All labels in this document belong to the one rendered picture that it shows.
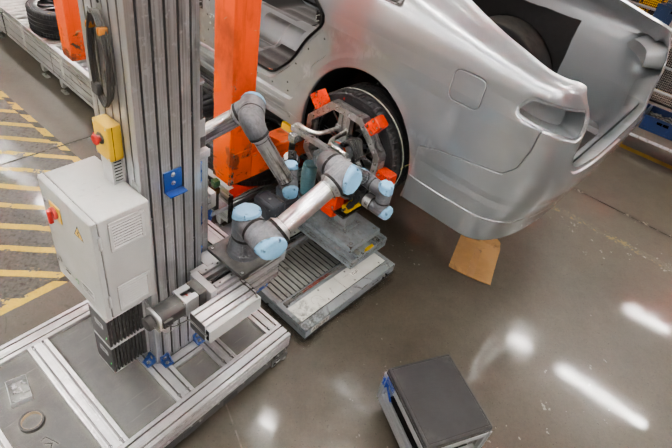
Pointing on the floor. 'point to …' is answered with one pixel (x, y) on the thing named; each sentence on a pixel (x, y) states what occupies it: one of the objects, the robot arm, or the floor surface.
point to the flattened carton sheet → (476, 258)
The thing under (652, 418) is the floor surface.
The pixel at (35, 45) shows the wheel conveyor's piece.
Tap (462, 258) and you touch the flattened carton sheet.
